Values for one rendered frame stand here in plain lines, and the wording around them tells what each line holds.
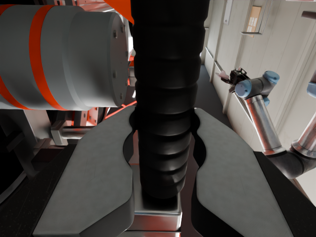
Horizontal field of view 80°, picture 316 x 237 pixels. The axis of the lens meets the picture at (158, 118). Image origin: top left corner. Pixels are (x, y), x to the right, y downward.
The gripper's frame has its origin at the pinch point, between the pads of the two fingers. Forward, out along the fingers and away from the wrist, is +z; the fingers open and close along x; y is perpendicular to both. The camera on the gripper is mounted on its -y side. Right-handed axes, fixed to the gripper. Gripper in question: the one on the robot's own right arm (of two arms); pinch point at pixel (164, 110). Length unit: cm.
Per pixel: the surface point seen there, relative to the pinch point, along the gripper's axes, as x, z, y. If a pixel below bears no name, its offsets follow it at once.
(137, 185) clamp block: -1.9, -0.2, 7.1
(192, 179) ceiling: 129, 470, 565
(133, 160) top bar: -3.6, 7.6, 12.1
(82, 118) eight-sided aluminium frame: -20.7, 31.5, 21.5
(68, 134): -17.8, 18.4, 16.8
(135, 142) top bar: -3.8, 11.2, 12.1
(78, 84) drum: -10.1, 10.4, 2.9
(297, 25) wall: 364, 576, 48
